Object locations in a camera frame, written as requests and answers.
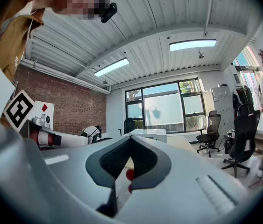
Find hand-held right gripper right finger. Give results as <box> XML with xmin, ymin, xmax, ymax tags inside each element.
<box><xmin>112</xmin><ymin>135</ymin><xmax>249</xmax><ymax>224</ymax></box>

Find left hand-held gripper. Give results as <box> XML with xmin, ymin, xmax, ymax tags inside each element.
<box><xmin>4</xmin><ymin>89</ymin><xmax>36</xmax><ymax>133</ymax></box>

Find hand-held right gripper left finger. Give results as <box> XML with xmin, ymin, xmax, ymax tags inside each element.
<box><xmin>23</xmin><ymin>135</ymin><xmax>132</xmax><ymax>218</ymax></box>

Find wooden board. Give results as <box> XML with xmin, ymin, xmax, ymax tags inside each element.
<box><xmin>125</xmin><ymin>128</ymin><xmax>168</xmax><ymax>145</ymax></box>

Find white board with red diamond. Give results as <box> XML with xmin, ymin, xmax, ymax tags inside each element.
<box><xmin>34</xmin><ymin>100</ymin><xmax>55</xmax><ymax>130</ymax></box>

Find black mesh office chair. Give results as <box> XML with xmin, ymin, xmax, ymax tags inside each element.
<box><xmin>196</xmin><ymin>110</ymin><xmax>222</xmax><ymax>158</ymax></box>

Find small black office chair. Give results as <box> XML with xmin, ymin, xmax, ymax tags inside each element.
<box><xmin>118</xmin><ymin>118</ymin><xmax>136</xmax><ymax>136</ymax></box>

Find mustard jacket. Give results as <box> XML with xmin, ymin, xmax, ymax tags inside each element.
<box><xmin>0</xmin><ymin>0</ymin><xmax>45</xmax><ymax>82</ymax></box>

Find black framed window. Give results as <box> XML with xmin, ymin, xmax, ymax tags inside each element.
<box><xmin>124</xmin><ymin>78</ymin><xmax>207</xmax><ymax>134</ymax></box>

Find grey lockers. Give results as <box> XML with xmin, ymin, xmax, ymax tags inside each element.
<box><xmin>210</xmin><ymin>85</ymin><xmax>235</xmax><ymax>132</ymax></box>

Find ceiling light panel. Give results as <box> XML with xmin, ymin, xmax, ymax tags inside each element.
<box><xmin>169</xmin><ymin>39</ymin><xmax>218</xmax><ymax>52</ymax></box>
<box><xmin>93</xmin><ymin>57</ymin><xmax>130</xmax><ymax>77</ymax></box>

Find clothes rack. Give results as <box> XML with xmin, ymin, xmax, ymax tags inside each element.
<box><xmin>232</xmin><ymin>85</ymin><xmax>255</xmax><ymax>113</ymax></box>

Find black head camera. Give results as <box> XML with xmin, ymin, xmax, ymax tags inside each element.
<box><xmin>100</xmin><ymin>2</ymin><xmax>118</xmax><ymax>24</ymax></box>

